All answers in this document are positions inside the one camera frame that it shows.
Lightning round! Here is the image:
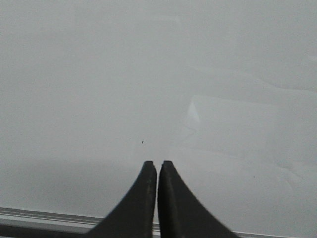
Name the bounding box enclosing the white whiteboard with aluminium frame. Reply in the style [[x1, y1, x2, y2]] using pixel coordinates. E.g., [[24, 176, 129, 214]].
[[0, 0, 317, 238]]

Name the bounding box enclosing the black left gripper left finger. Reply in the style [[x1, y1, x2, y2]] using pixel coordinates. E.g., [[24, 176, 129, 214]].
[[85, 161, 157, 238]]

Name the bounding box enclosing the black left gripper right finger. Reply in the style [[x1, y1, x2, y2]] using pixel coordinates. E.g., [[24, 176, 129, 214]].
[[158, 161, 237, 238]]

